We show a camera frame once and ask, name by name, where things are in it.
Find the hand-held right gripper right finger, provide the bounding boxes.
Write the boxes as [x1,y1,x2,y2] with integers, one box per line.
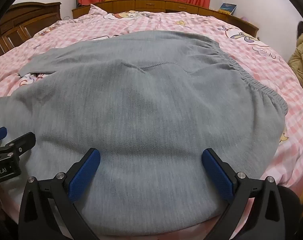
[202,148,285,240]

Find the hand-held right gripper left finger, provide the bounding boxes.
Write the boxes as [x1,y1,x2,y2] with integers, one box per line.
[18,148,101,240]

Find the grey pants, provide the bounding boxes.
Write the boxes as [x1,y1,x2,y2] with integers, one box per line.
[0,30,289,237]

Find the wooden wardrobe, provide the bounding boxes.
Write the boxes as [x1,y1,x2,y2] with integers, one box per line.
[0,2,62,64]

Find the pink checked cartoon blanket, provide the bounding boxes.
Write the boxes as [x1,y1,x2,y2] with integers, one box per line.
[0,4,303,240]

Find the blue book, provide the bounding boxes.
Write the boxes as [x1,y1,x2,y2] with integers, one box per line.
[218,2,237,15]

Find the wooden headboard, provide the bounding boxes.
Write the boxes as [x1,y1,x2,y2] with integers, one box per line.
[71,0,260,37]

